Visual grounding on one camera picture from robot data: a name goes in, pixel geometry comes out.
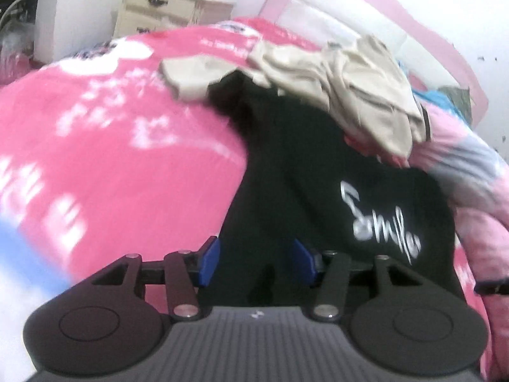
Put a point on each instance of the blue patterned cloth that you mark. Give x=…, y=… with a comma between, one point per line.
x=431, y=96

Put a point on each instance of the pink and white bed headboard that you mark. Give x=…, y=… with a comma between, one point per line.
x=346, y=20

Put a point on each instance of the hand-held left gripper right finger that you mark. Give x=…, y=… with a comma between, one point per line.
x=304, y=260

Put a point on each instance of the spoked wheel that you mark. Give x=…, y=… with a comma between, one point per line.
x=12, y=4

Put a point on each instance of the camouflage pillow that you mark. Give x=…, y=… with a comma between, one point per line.
x=457, y=101

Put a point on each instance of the cream nightstand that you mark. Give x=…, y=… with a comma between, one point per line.
x=167, y=8

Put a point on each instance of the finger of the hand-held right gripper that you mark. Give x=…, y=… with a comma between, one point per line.
x=493, y=287

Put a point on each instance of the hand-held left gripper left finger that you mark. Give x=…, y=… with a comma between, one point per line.
x=210, y=258

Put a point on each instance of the light pink quilt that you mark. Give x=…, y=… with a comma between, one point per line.
x=477, y=223

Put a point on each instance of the black printed t-shirt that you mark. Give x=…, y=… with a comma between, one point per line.
x=298, y=167

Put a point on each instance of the pink floral bed blanket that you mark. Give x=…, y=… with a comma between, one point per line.
x=119, y=167

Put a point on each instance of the beige jacket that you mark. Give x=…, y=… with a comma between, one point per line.
x=358, y=83

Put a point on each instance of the clear plastic bag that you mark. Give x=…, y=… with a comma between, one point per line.
x=16, y=47

